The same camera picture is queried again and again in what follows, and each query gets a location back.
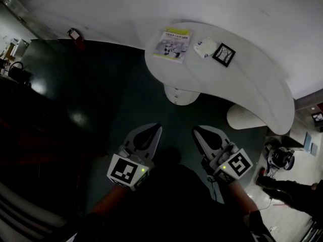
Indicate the person's right forearm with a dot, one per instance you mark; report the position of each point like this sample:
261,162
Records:
241,198

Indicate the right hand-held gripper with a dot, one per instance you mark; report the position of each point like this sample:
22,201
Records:
236,164

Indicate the metal door frame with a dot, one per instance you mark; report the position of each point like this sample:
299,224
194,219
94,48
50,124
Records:
27,17

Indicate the white tissue packet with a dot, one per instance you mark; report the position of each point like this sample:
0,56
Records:
205,47

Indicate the ribbed white table pedestal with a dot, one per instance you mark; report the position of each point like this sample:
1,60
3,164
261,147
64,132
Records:
242,117

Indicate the yellow box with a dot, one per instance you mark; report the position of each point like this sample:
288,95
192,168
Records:
10,51

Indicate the yellow-edged illustrated book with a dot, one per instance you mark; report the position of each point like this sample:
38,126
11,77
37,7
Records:
172,45

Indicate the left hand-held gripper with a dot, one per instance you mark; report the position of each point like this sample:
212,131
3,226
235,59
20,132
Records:
123,171

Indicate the blue panel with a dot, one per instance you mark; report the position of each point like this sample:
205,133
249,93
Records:
307,141

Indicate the striped dark furniture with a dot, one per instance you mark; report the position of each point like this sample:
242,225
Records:
22,218

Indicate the person's left forearm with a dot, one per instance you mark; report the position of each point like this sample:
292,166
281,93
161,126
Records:
111,199

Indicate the red and black device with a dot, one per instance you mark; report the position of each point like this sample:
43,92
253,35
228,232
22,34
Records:
75,36

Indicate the smooth white table pedestal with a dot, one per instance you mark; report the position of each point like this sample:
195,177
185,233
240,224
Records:
181,96

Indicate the person's dark clothing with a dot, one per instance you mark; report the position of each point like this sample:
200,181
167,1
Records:
171,205

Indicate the black and white headset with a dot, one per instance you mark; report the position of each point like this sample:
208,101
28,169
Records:
280,157

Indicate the small black framed picture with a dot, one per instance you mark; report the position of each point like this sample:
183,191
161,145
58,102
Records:
317,117

